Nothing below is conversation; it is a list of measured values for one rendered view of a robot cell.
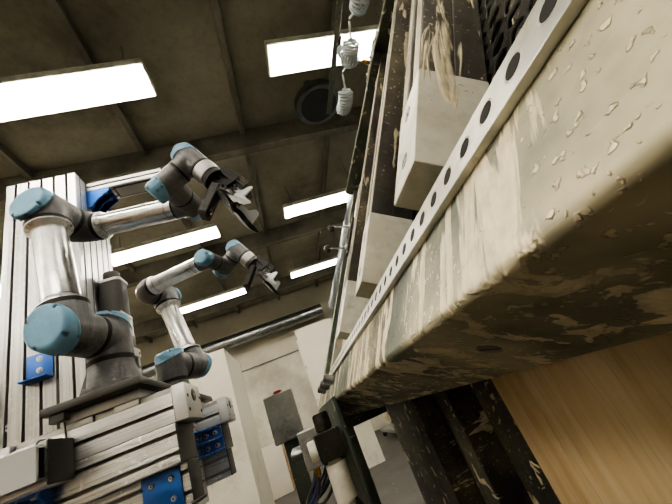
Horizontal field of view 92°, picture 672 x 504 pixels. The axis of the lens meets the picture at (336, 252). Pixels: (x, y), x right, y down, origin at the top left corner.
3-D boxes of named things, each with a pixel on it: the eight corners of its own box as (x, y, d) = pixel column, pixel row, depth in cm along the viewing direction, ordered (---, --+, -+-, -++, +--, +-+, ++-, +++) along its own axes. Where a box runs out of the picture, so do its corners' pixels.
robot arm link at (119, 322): (144, 354, 99) (139, 313, 105) (110, 349, 87) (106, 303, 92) (107, 370, 99) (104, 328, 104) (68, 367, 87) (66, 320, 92)
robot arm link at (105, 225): (77, 255, 116) (209, 224, 113) (48, 242, 106) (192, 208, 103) (82, 226, 120) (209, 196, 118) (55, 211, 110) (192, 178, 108)
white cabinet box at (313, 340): (340, 474, 469) (295, 339, 553) (377, 456, 483) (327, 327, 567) (345, 480, 416) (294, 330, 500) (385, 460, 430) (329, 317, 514)
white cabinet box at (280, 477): (260, 502, 528) (249, 454, 558) (295, 485, 542) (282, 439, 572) (257, 508, 489) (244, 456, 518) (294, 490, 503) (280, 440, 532)
